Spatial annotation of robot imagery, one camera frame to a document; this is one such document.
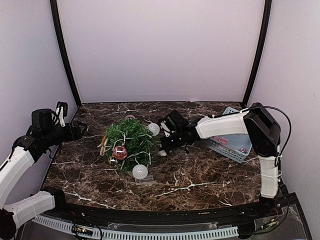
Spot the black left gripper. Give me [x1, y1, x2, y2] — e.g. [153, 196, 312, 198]
[43, 120, 88, 147]

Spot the white cotton boll ornament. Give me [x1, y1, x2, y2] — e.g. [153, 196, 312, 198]
[157, 144, 170, 157]

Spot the clear string light garland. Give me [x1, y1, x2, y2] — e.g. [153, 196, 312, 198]
[107, 117, 163, 186]

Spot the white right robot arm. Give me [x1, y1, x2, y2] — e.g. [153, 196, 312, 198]
[157, 102, 290, 217]

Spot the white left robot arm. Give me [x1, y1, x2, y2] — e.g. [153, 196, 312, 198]
[0, 102, 88, 240]

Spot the small green christmas tree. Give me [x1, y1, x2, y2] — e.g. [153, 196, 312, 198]
[102, 118, 157, 176]

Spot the blue plastic basket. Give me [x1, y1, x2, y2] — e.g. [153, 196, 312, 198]
[206, 106, 253, 164]

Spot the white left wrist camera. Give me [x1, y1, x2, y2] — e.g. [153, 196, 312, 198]
[53, 101, 68, 127]

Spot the white cable duct strip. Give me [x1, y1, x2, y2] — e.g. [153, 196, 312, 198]
[32, 215, 239, 240]

